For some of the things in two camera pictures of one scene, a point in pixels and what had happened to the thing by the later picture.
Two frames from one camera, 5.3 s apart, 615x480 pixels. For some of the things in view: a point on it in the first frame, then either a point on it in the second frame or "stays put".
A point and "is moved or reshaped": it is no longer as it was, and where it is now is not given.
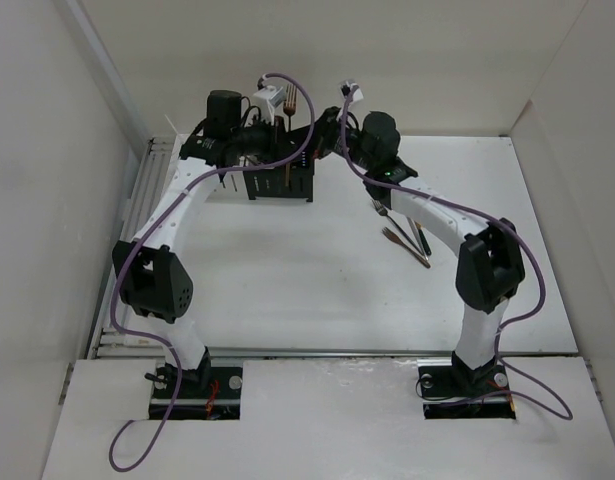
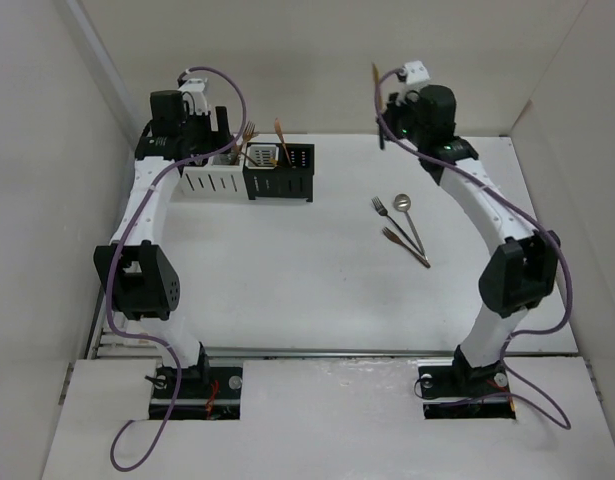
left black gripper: [277, 148] to [212, 138]
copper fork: [289, 105] is moved or reshaped
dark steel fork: [380, 209] stays put
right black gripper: [327, 125] to [393, 109]
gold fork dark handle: [404, 244] stays put
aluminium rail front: [329, 352] stays put
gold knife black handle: [423, 238] to [381, 103]
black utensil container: [294, 180] stays put
